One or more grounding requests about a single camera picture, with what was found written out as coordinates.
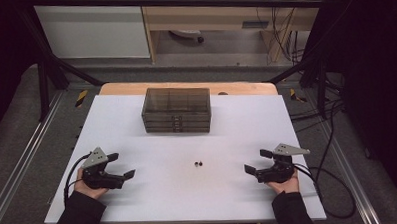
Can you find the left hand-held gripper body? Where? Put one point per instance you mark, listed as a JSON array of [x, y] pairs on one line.
[[97, 179]]

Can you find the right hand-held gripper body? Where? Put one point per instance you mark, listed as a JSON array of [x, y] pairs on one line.
[[277, 174]]

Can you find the smoky transparent drawer box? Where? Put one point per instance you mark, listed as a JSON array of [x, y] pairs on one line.
[[176, 101]]

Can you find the person's left hand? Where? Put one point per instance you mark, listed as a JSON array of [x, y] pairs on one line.
[[89, 192]]

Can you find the person's right hand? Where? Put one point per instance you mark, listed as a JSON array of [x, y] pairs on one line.
[[287, 187]]

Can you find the yellow black tape strip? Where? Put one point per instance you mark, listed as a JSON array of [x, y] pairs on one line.
[[297, 96], [81, 98]]

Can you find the wooden table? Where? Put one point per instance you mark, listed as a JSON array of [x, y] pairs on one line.
[[125, 89]]

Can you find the black metal stand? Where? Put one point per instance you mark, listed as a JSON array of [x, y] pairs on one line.
[[313, 68], [51, 73]]

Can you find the dark curtain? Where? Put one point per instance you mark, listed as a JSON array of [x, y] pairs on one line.
[[375, 69], [4, 48]]

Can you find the chair base with caster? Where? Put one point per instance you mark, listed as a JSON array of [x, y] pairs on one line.
[[187, 34]]

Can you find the light wooden desk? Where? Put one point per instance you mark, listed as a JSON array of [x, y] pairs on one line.
[[210, 18]]

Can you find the aluminium floor rail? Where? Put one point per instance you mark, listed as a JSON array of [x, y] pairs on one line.
[[352, 173], [24, 154]]

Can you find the black horizontal frame bar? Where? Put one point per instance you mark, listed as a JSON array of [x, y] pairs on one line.
[[182, 1]]

